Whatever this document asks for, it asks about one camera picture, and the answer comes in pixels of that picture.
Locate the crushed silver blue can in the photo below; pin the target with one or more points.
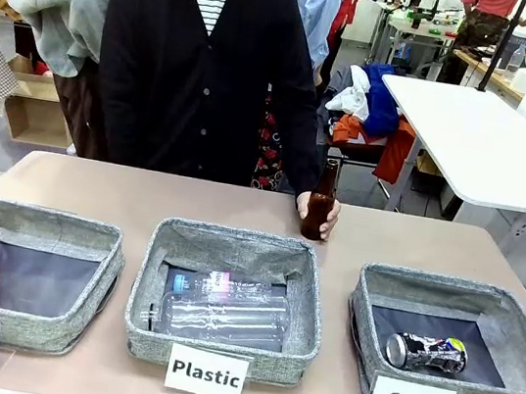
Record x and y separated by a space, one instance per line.
428 353

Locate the plastic bottle blue cap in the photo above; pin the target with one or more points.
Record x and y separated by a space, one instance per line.
210 282

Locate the large clear plastic bottle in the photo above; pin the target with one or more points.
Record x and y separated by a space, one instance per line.
225 317

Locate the person left forearm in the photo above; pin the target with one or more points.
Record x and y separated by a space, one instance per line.
305 163

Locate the grey fabric basket can label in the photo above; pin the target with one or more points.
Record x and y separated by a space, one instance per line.
427 291

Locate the grey fabric basket bottle label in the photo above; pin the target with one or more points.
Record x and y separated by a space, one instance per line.
47 283

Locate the grey fabric basket plastic label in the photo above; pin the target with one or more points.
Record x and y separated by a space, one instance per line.
229 256

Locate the person left hand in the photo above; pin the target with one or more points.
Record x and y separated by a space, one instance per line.
331 219

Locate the cardboard box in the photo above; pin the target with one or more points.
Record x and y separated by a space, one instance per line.
33 108

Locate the white table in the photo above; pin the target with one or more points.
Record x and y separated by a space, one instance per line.
474 139

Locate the white paper roll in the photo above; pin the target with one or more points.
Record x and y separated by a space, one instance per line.
523 80

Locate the clear water bottle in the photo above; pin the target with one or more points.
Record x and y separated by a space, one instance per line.
516 59

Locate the orange garment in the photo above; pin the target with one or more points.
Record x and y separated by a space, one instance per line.
396 147

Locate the wooden desk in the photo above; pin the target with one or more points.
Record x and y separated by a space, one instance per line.
476 65

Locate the black pole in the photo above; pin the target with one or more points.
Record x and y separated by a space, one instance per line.
504 40

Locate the background person red shirt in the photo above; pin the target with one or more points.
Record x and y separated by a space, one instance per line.
481 26

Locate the blue garment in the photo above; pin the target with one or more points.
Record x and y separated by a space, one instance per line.
383 101

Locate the person in black cardigan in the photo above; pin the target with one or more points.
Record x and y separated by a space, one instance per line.
195 88

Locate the crumpled white cloth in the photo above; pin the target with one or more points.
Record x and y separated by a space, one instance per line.
354 99

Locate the white workbench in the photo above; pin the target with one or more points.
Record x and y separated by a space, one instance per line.
416 31

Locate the floral patterned garment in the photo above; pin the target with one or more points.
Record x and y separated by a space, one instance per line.
269 158

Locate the hanging red garment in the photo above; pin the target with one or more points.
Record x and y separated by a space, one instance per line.
346 6

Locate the hanging light blue shirt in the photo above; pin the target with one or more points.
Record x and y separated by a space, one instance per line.
315 11

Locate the white Plastic sign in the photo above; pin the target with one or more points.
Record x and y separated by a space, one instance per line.
207 373

